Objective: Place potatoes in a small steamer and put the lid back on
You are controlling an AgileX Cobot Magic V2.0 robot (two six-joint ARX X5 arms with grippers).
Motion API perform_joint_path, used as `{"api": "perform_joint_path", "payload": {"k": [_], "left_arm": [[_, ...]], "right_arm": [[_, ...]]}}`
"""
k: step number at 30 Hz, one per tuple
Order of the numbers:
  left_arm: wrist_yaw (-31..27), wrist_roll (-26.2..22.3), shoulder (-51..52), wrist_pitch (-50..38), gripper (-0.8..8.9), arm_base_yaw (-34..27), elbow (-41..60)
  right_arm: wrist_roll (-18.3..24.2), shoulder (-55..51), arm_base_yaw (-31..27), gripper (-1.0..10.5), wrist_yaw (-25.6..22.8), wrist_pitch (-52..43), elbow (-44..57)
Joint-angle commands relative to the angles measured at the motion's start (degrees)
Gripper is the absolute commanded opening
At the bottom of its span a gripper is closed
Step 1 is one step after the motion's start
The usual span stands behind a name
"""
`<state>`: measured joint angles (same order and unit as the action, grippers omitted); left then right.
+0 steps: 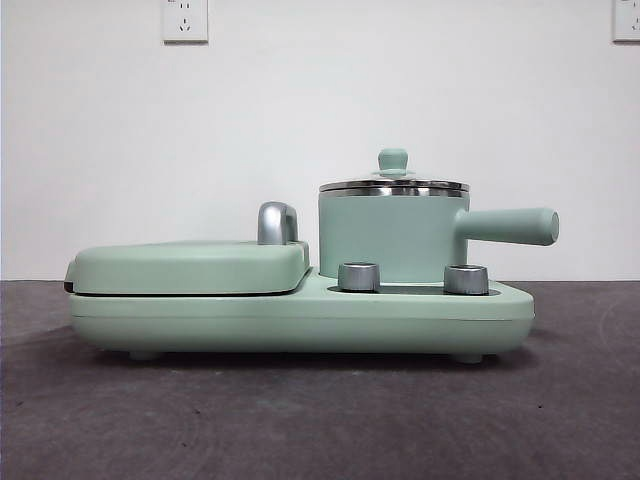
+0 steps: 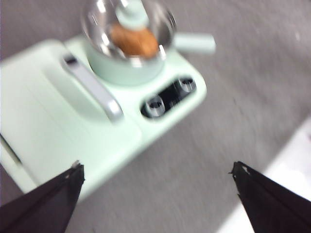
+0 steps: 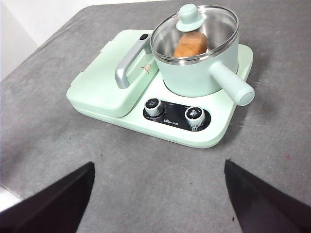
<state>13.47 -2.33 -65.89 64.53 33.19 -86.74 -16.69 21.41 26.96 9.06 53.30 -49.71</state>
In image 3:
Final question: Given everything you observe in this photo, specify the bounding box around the glass lid with green knob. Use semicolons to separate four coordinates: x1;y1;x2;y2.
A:
150;4;239;65

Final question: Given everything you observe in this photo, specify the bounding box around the silver control knob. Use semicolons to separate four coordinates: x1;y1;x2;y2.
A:
144;98;165;117
184;106;205;127

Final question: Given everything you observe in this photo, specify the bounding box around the mint green pot with handle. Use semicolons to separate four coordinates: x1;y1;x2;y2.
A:
150;6;255;107

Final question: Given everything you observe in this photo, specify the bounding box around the mint green breakfast machine base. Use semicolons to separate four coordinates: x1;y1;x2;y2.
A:
66;29;254;149

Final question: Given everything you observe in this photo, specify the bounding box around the silver griddle cover handle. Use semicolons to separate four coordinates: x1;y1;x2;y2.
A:
114;33;153;90

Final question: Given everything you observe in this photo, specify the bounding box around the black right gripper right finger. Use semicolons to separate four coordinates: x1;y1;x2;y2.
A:
224;159;311;233

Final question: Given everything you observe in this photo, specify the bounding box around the brown potato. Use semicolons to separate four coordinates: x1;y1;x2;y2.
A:
173;33;208;58

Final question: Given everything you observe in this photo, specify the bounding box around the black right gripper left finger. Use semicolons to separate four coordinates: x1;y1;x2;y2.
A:
0;161;95;233

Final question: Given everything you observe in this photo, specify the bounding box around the mint green griddle cover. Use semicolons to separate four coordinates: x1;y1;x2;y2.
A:
66;29;161;119

